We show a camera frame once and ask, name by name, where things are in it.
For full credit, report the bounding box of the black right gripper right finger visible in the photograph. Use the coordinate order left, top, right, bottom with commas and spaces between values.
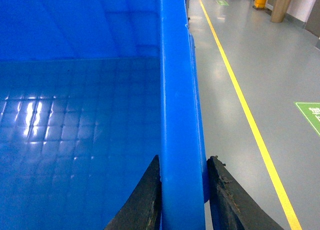
207, 156, 282, 229

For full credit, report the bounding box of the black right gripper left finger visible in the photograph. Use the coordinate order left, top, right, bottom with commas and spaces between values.
105, 155, 162, 229

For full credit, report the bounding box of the large blue plastic crate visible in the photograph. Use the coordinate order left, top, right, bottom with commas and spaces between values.
0, 0, 208, 229

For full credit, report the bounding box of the green floor sign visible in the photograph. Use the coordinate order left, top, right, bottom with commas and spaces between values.
295, 102, 320, 135

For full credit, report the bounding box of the small green floor marker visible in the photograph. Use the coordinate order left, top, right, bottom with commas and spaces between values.
216, 0, 229, 6

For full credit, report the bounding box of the brown tall planter pot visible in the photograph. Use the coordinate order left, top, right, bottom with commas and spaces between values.
270, 0, 291, 23

